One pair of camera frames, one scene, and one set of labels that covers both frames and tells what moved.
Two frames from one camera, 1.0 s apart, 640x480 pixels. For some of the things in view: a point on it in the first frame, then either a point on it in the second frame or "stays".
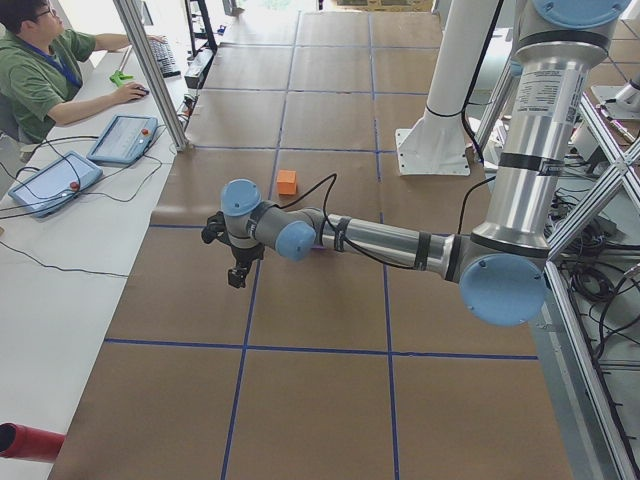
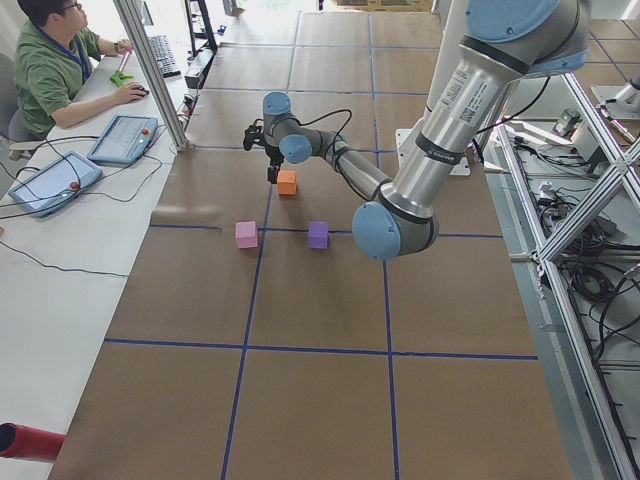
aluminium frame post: [135, 32] stays
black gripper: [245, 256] → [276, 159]
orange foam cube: [287, 182] stays
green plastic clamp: [118, 76] stays
